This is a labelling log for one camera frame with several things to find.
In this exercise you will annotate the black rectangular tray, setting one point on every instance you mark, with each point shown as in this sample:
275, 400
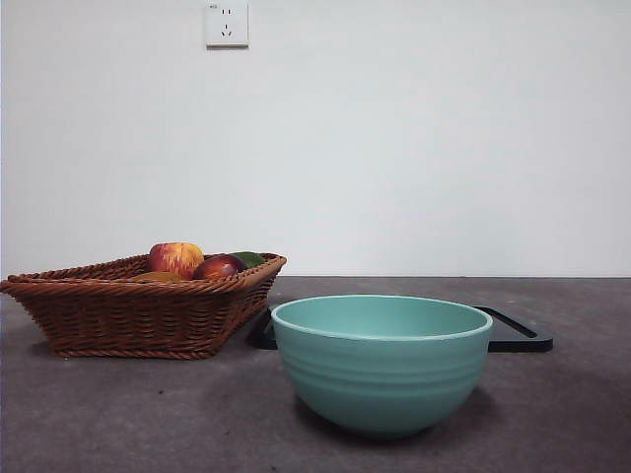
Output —
517, 340

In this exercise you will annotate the white wall power socket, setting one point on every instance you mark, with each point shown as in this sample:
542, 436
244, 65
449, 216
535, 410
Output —
227, 34

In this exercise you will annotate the green fruit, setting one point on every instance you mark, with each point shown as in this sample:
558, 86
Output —
252, 258

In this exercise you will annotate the brown wicker basket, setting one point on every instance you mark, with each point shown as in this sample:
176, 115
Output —
123, 315

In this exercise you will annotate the teal ribbed bowl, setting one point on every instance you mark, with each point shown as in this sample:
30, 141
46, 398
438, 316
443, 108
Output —
379, 379

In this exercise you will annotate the brown kiwi fruit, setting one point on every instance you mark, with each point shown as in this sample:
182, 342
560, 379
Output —
158, 277

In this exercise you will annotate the red and yellow apple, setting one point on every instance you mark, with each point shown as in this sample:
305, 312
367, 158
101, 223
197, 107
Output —
172, 258

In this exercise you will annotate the dark red apple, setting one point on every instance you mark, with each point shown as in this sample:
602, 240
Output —
219, 268

